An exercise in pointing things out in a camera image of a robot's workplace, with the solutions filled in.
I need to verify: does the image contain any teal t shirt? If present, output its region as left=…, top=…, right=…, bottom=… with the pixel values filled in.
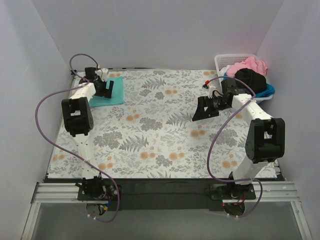
left=89, top=76, right=125, bottom=108

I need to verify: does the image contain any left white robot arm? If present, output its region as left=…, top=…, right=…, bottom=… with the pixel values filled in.
left=61, top=67, right=114, bottom=200

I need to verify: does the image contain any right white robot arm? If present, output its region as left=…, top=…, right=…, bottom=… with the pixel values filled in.
left=192, top=76, right=285, bottom=200

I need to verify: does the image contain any black t shirt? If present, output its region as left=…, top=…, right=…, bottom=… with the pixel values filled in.
left=234, top=68, right=268, bottom=94

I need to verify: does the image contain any white plastic laundry basket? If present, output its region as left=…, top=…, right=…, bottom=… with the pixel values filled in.
left=214, top=53, right=273, bottom=103

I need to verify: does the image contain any pink t shirt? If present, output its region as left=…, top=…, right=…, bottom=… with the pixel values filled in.
left=226, top=56, right=268, bottom=77

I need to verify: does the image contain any blue t shirt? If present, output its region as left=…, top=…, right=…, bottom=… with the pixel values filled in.
left=256, top=84, right=275, bottom=98

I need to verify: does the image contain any floral table cloth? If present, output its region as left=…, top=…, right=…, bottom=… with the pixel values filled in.
left=44, top=69, right=279, bottom=179

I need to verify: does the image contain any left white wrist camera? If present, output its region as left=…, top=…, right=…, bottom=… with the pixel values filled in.
left=96, top=68, right=109, bottom=82

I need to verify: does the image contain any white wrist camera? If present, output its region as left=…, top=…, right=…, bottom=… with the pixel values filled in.
left=202, top=80, right=216, bottom=98
left=96, top=68, right=109, bottom=82

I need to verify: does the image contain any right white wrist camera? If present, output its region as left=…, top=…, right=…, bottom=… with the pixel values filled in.
left=202, top=80, right=216, bottom=98

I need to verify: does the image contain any aluminium frame rail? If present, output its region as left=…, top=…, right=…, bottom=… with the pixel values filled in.
left=21, top=181, right=312, bottom=240

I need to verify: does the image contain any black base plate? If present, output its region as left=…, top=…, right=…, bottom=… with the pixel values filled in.
left=77, top=178, right=257, bottom=211

